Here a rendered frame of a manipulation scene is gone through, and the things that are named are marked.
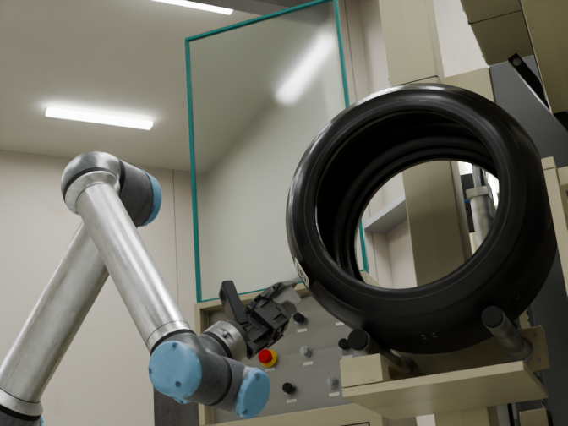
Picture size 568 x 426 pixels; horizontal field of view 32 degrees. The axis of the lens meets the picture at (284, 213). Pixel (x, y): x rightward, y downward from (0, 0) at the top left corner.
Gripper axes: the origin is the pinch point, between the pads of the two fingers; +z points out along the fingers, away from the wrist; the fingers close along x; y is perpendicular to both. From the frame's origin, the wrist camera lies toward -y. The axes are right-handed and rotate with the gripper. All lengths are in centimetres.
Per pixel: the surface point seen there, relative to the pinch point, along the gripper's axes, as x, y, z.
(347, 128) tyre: 19.5, -13.8, 28.1
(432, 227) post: -9, 7, 51
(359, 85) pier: -388, -256, 537
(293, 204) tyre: 5.7, -12.3, 13.1
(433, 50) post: 11, -25, 83
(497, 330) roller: 12.8, 39.0, 15.6
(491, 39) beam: 28, -9, 76
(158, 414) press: -609, -197, 272
